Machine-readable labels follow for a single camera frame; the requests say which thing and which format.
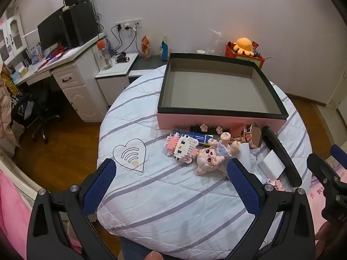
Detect rose gold compact mirror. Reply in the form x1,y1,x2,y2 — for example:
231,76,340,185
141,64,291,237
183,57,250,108
242,123,263,149

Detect pink white block cat toy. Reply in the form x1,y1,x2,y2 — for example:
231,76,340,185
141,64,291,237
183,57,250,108
163,135,201,163

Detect red printed crate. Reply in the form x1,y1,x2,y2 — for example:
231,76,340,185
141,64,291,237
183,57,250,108
225,42,267,70

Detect pink box with dark rim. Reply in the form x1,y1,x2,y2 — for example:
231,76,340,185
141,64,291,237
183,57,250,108
156,53,289,135

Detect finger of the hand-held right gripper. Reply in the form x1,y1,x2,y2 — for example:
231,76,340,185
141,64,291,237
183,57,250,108
330,144,347,168
307,153,344,195

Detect white wall socket strip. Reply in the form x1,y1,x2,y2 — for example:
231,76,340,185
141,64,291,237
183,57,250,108
115,19,143,31

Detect small pastel block piece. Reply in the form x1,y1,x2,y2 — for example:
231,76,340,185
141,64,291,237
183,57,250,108
264,178,283,189

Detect hanging clothes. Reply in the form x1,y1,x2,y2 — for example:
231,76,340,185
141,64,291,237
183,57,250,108
0,62,23,149

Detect black power cables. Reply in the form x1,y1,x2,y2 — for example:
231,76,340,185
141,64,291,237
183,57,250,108
110,24,137,56

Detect white glass door cabinet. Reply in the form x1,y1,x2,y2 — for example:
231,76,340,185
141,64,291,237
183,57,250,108
0,12,28,63

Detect orange octopus plush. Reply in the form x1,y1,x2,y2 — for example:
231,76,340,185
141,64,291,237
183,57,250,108
232,37,255,56

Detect black hair clip with flowers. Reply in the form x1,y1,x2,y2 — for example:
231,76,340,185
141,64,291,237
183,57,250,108
190,123,232,135

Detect orange snack bag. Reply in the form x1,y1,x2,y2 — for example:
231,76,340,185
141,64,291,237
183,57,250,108
142,35,152,60

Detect low cabinet with dark top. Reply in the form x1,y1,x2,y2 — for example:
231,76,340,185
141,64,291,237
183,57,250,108
129,54,170,78

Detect doll figure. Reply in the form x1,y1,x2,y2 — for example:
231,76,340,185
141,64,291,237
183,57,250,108
196,131,240,176

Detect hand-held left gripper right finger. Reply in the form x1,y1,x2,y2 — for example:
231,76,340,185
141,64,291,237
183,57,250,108
226,158,316,260

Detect white bedside cabinet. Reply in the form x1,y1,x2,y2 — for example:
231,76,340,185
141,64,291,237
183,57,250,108
95,52,139,106

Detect person's right hand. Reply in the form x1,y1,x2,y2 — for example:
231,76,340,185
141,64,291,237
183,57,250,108
314,221,337,251

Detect black computer tower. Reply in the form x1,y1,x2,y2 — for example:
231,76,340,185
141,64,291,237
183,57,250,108
62,1,98,48

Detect white card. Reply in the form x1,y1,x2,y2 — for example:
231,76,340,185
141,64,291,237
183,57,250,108
239,143,252,172

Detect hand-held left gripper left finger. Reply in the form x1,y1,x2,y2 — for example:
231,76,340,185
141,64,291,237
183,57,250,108
26,158,117,260

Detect blue white snack bag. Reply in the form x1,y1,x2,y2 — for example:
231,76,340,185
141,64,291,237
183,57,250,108
160,34,170,61

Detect blue white box on desk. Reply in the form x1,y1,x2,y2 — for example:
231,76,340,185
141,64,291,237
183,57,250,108
30,45,43,64

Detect blue flat pack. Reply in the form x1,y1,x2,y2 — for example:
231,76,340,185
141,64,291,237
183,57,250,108
169,128,217,145

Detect clear plastic bag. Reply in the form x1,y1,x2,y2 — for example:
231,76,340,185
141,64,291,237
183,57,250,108
207,28,227,55

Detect clear bottle with orange cap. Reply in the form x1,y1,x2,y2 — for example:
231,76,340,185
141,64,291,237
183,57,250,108
98,40,113,69

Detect black computer monitor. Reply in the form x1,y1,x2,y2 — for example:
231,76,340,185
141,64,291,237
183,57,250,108
37,7,67,52

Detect white door frame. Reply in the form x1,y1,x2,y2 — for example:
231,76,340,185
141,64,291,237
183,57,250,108
325,70,347,110

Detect black office chair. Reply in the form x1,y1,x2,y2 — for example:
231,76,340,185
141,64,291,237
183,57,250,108
13,84,61,144

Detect white desk with drawers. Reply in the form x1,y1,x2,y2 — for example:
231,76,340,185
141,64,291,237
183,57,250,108
11,31,109,122

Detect long black case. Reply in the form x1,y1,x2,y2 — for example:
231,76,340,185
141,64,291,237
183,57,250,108
262,126,303,187

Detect white rectangular case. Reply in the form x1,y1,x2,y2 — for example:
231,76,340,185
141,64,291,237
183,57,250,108
257,152,286,178

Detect white striped quilt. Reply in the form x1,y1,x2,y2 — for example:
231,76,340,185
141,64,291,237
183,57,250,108
96,65,312,260

